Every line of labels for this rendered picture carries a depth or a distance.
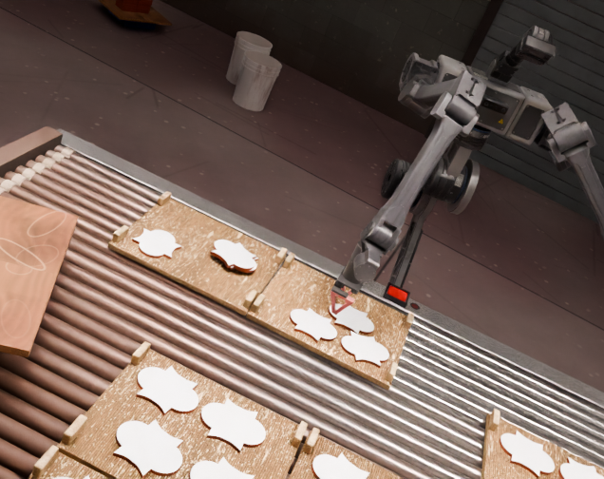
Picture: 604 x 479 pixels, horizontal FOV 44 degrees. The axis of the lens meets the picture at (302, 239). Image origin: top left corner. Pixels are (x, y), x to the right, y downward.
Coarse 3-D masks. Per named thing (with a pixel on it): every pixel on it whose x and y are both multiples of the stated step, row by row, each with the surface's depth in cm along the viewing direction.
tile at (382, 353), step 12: (348, 336) 197; (360, 336) 199; (372, 336) 201; (348, 348) 193; (360, 348) 195; (372, 348) 197; (384, 348) 199; (360, 360) 191; (372, 360) 192; (384, 360) 194
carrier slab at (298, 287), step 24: (288, 288) 208; (312, 288) 212; (264, 312) 194; (288, 312) 198; (384, 312) 215; (288, 336) 191; (336, 336) 197; (384, 336) 205; (336, 360) 189; (384, 384) 188
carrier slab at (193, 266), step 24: (144, 216) 212; (168, 216) 217; (192, 216) 221; (120, 240) 198; (192, 240) 210; (216, 240) 215; (240, 240) 220; (144, 264) 195; (168, 264) 197; (192, 264) 200; (216, 264) 205; (264, 264) 213; (192, 288) 194; (216, 288) 195; (240, 288) 199; (240, 312) 192
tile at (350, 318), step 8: (336, 304) 208; (344, 312) 206; (352, 312) 208; (360, 312) 209; (336, 320) 201; (344, 320) 203; (352, 320) 204; (360, 320) 205; (368, 320) 207; (352, 328) 201; (360, 328) 202; (368, 328) 204
